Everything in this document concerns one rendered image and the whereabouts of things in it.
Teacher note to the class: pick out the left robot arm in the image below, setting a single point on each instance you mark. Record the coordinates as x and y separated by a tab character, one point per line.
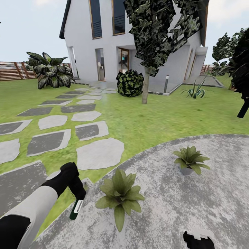
20	225

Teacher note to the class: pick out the door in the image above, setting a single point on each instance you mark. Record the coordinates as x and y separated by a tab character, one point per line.
123	60

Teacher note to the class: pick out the pot plant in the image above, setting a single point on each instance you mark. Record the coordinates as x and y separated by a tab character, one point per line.
121	196
190	160

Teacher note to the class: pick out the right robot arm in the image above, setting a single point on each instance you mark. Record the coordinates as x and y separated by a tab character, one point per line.
195	242

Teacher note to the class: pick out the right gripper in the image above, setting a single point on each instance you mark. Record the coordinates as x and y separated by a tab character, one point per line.
191	241

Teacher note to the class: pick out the insectifuge atomizer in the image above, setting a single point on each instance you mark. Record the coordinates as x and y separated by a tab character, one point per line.
76	209

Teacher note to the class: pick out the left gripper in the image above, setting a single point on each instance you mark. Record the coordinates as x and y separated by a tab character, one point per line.
78	190

